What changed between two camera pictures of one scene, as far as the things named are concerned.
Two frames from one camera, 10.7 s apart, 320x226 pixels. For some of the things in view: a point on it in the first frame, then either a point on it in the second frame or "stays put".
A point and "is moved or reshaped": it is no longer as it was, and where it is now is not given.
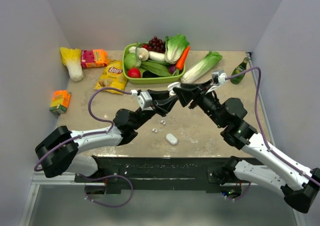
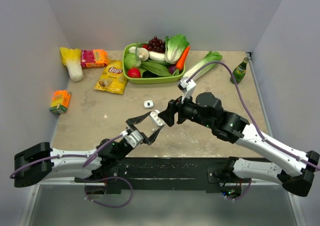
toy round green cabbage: (131, 61) stays put
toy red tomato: (134, 72) stays put
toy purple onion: (172, 68) stays put
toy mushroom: (142, 54) stays put
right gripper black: (189, 91) → (168, 115)
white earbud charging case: (171, 86) is moved or reshaped
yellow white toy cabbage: (72, 58) stays put
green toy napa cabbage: (201, 67) stays put
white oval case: (171, 139) → (155, 118)
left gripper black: (162, 106) → (131, 122)
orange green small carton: (60, 101) stays put
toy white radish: (156, 56) stays put
